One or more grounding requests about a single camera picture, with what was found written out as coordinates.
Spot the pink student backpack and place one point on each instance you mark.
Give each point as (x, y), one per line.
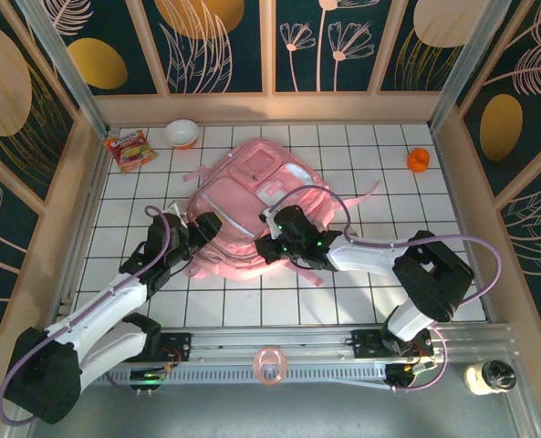
(247, 182)

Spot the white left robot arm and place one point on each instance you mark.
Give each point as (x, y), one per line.
(106, 305)

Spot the red yellow snack packet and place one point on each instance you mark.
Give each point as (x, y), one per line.
(131, 150)

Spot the orange bowl white inside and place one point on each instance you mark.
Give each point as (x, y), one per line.
(181, 133)

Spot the pink tape roll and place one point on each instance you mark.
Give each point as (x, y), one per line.
(270, 366)

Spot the black controller board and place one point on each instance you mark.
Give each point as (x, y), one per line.
(147, 376)
(402, 375)

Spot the orange pumpkin toy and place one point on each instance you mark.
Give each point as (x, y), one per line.
(419, 160)

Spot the white bottle black cap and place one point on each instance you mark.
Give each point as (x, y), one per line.
(489, 378)

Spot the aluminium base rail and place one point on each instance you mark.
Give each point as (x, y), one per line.
(274, 340)

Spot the aluminium frame post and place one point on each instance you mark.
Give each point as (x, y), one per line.
(69, 77)
(466, 59)

